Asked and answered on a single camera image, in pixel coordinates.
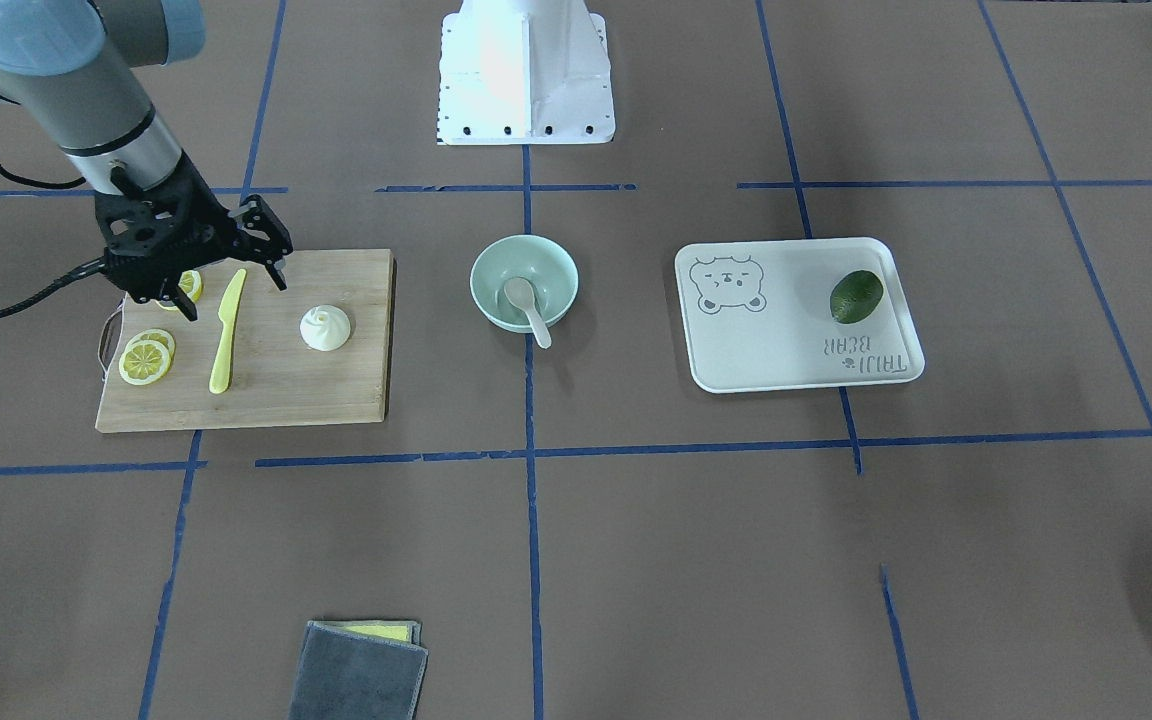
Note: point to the wooden cutting board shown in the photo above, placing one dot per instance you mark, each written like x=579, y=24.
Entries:
x=277, y=380

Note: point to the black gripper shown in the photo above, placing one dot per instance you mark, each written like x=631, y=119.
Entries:
x=204, y=232

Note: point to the lemon slice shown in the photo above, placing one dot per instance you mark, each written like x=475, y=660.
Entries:
x=144, y=362
x=191, y=285

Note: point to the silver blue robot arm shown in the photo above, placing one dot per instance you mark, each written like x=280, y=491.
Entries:
x=70, y=64

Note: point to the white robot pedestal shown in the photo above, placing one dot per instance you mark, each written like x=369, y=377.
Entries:
x=524, y=73

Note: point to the green avocado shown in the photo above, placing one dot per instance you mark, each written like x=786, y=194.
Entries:
x=855, y=297

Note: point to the grey yellow cloth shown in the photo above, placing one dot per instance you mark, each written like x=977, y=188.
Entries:
x=359, y=669

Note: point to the white bear tray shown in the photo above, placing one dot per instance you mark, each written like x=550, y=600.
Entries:
x=757, y=317

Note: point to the white ceramic spoon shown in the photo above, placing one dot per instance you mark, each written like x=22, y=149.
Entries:
x=522, y=295

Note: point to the yellow plastic knife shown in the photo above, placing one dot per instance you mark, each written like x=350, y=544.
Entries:
x=221, y=372

